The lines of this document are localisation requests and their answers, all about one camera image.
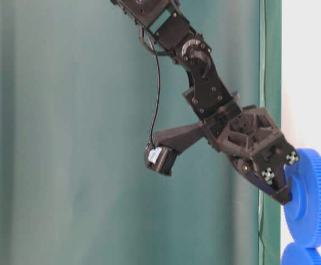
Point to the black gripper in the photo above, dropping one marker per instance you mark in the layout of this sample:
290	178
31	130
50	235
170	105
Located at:
256	147

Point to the blue plastic gear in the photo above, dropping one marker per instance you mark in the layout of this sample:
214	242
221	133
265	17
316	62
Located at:
294	254
303	212

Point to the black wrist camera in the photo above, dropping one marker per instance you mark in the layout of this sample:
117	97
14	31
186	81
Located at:
160	159

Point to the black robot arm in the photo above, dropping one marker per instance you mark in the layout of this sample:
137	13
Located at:
206	95

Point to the white rectangular board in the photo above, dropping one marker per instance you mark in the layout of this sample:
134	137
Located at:
301	73

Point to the green backdrop curtain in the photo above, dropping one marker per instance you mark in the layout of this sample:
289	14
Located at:
77	92

